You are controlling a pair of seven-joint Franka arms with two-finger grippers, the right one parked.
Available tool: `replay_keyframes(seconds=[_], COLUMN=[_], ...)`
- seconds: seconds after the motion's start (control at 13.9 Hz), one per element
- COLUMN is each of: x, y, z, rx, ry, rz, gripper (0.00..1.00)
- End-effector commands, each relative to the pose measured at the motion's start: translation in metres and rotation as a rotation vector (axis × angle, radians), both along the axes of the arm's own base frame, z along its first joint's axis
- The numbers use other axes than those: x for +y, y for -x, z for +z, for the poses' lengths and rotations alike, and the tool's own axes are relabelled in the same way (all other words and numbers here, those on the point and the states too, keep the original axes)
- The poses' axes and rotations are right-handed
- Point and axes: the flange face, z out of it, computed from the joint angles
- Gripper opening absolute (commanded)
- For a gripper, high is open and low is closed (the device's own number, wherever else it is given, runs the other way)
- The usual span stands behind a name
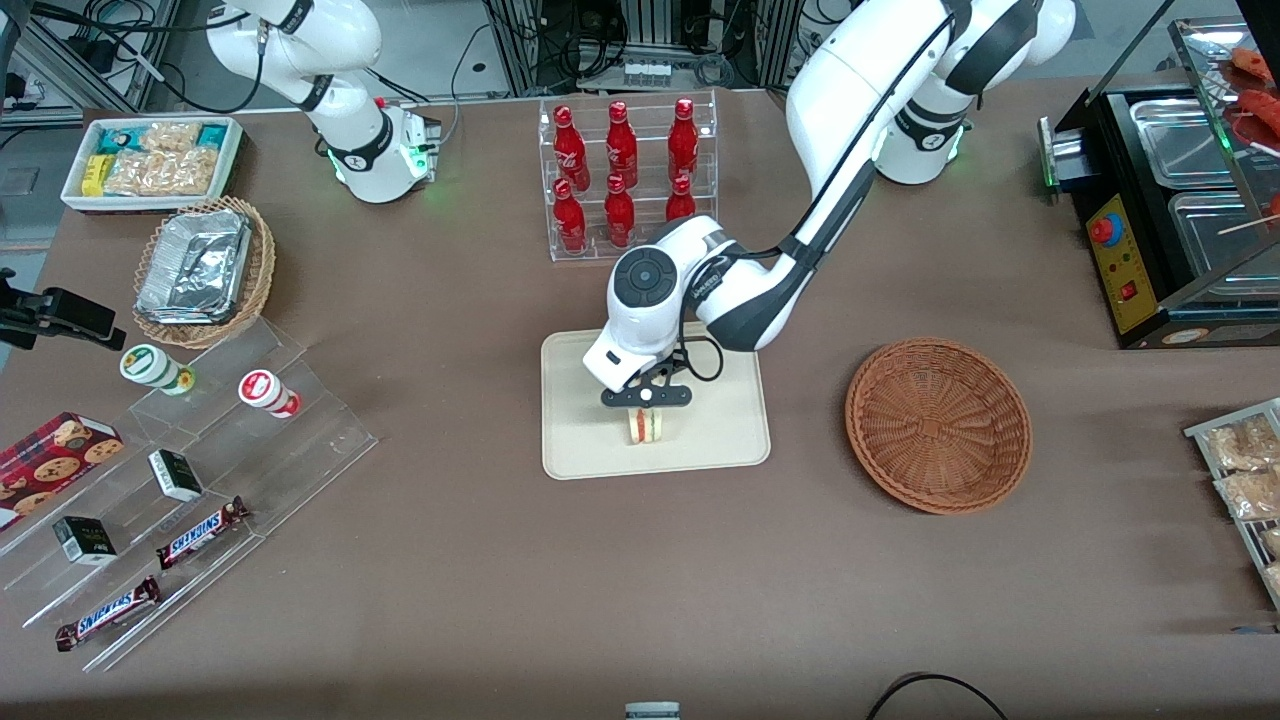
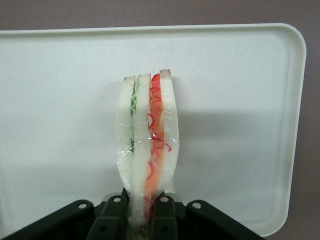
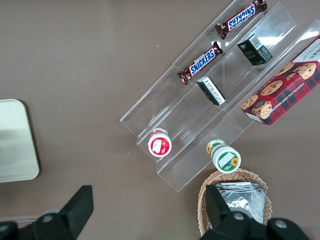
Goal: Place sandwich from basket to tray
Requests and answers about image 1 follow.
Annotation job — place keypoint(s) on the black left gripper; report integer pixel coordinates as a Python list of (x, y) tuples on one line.
[(664, 371)]

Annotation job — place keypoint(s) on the triangular sandwich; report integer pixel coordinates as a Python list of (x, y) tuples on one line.
[(647, 428)]

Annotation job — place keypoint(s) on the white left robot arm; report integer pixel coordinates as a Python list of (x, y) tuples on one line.
[(850, 100)]

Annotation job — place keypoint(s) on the cream plastic tray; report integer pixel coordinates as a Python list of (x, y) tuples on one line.
[(720, 440)]

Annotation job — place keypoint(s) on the brown round wicker basket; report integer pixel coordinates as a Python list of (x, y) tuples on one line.
[(940, 425)]

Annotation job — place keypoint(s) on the light oval wicker basket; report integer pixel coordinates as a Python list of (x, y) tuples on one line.
[(262, 270)]

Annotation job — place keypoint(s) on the clear acrylic bottle rack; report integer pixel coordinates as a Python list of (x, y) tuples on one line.
[(600, 255)]

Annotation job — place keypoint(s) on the red cola bottle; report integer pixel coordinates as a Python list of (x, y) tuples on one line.
[(569, 150), (683, 142), (619, 216), (621, 148), (680, 200), (569, 220)]

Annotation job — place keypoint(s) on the small grey device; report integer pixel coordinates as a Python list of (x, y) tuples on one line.
[(652, 711)]

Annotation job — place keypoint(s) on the white power strip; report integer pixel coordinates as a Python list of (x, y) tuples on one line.
[(647, 74)]

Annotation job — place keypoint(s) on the clear acrylic stepped display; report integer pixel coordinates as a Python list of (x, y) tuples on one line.
[(300, 450)]

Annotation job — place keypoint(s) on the red lid white cup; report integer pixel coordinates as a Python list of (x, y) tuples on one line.
[(262, 390)]

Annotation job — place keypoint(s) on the Snickers chocolate bar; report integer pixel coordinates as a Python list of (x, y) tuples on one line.
[(200, 534), (108, 614)]

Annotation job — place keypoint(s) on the small black carton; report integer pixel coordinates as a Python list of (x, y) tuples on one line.
[(85, 540), (175, 475)]

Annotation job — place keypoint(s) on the silver foil container stack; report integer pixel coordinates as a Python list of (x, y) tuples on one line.
[(195, 265)]

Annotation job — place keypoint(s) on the black hot food warmer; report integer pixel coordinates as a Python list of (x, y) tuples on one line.
[(1120, 260)]

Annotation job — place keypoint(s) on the green lid white cup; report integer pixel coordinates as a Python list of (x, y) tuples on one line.
[(150, 365)]

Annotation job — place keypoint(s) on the teal snack packet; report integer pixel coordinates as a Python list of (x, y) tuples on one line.
[(212, 135), (122, 138)]

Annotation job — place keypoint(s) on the large rice cracker bag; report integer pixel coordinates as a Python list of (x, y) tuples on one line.
[(160, 172)]

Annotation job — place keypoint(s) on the small rice cracker bag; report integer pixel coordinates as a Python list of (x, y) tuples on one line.
[(170, 135)]

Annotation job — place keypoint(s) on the clear bagged fried snack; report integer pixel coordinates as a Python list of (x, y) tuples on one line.
[(1250, 495), (1240, 445)]

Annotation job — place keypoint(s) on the steel warmer pan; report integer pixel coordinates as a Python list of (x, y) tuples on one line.
[(1215, 235), (1180, 140)]

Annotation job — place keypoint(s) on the red plaid cookie box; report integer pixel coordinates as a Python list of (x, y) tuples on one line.
[(50, 465)]

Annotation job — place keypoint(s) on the yellow snack packet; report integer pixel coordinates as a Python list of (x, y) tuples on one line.
[(94, 175)]

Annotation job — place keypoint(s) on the white rectangular snack bin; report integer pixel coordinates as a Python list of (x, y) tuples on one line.
[(75, 195)]

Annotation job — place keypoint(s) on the red sausage on skewer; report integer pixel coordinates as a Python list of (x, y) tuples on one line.
[(1262, 105)]

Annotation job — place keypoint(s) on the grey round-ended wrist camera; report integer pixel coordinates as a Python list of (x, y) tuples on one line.
[(672, 397)]

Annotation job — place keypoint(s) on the black camera clamp mount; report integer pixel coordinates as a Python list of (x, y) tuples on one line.
[(70, 312)]

